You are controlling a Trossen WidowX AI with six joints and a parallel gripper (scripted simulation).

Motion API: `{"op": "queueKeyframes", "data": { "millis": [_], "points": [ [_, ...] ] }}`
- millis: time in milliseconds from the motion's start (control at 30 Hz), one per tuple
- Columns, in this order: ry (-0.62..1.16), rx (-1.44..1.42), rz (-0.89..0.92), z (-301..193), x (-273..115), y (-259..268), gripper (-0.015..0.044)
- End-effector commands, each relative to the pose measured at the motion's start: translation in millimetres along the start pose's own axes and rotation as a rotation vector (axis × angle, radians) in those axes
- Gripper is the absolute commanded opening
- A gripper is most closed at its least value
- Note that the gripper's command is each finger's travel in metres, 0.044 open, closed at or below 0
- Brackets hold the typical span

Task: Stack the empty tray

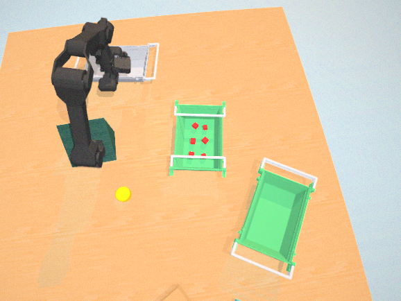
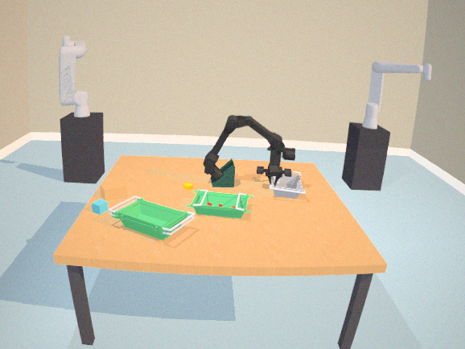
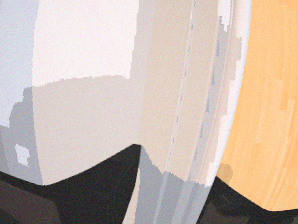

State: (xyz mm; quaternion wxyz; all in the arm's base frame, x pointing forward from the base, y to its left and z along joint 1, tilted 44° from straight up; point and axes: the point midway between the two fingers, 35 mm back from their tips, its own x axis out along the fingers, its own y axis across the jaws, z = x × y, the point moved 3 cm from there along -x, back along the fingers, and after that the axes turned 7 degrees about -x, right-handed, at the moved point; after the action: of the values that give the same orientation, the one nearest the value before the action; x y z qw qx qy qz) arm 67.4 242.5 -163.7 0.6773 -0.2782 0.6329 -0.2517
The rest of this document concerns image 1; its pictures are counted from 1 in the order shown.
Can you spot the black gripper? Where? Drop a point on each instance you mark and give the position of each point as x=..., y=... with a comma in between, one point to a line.
x=109, y=81

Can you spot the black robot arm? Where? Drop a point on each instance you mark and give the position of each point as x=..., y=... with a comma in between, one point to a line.
x=72, y=86

